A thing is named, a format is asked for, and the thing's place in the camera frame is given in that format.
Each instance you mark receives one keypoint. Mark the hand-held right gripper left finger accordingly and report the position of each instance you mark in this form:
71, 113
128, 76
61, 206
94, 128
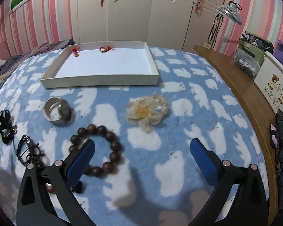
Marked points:
82, 160

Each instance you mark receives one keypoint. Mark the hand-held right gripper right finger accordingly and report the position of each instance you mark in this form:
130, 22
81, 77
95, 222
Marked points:
204, 160

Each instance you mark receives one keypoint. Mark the cream flower hair clip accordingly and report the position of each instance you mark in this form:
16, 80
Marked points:
141, 113

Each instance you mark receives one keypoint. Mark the black hair claw clip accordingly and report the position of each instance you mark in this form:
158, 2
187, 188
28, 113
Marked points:
4, 122

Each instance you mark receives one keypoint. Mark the white shallow tray box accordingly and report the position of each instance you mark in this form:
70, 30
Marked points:
103, 61

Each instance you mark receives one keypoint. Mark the blue bear print blanket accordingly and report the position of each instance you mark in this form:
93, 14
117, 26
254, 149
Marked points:
179, 98

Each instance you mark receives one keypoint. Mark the white bear print board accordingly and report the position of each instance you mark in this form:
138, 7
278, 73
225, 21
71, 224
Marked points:
273, 84

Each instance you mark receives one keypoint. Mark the red knot charm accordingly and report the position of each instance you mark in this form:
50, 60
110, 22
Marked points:
76, 51
106, 49

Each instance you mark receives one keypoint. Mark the green storage bag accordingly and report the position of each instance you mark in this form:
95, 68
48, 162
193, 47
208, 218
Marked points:
247, 58

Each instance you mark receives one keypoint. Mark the striped purple knit blanket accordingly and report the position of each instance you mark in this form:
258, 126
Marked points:
37, 49

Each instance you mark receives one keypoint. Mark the clamp desk lamp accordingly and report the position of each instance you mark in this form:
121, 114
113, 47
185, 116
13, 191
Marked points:
228, 11

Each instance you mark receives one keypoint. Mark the cream ornate wardrobe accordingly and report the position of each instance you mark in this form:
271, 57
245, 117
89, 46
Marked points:
132, 16

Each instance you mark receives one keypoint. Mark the wooden bed frame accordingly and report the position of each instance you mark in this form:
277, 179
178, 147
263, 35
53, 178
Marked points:
238, 87

